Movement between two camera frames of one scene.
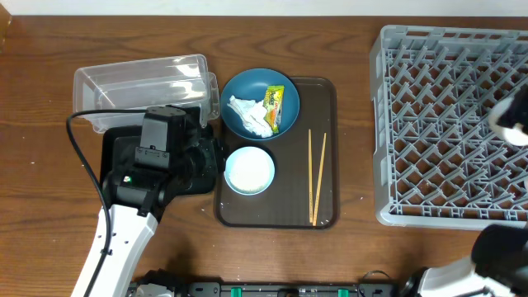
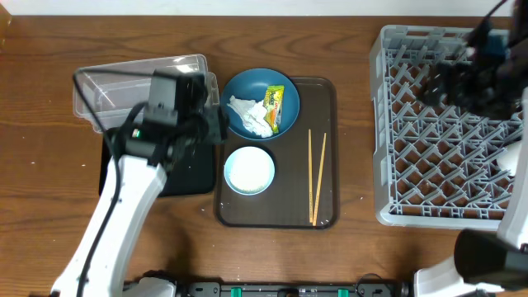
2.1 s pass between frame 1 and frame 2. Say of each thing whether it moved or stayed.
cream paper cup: moved
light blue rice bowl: stayed
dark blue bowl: stayed
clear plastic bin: stayed
